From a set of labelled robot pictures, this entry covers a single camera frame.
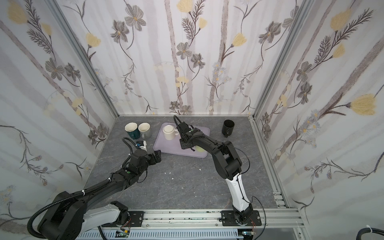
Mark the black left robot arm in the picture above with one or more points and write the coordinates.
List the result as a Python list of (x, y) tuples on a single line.
[(69, 215)]

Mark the aluminium right corner post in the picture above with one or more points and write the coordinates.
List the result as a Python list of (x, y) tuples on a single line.
[(287, 47)]

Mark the grey ceramic mug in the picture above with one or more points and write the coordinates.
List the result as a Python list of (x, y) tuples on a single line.
[(145, 130)]

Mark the light green ceramic mug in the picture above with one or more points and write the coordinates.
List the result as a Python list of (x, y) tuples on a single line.
[(199, 149)]

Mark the small circuit board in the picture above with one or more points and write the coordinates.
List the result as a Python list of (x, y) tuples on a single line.
[(122, 234)]

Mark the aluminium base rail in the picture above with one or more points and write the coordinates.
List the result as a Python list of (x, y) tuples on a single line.
[(210, 218)]

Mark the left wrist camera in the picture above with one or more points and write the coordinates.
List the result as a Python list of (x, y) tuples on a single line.
[(141, 145)]

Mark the black ceramic mug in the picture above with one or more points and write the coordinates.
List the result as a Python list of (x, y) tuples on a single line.
[(228, 127)]

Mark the dark green ceramic mug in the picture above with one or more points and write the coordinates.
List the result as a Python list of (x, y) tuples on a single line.
[(132, 130)]

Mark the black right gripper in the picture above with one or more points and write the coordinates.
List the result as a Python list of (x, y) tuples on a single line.
[(183, 132)]

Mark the lavender plastic tray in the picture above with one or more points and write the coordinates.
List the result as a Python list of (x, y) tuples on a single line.
[(174, 146)]

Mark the white ceramic mug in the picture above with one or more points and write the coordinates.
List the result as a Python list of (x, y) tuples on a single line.
[(170, 132)]

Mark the aluminium corner post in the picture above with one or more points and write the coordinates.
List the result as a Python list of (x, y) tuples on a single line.
[(81, 53), (287, 47)]

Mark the aluminium left corner post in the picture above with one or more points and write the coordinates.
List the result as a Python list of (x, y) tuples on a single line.
[(81, 53)]

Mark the white slotted cable duct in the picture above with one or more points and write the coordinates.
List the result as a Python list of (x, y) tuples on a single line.
[(188, 234)]

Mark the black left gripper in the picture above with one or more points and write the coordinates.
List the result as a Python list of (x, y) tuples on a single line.
[(156, 155)]

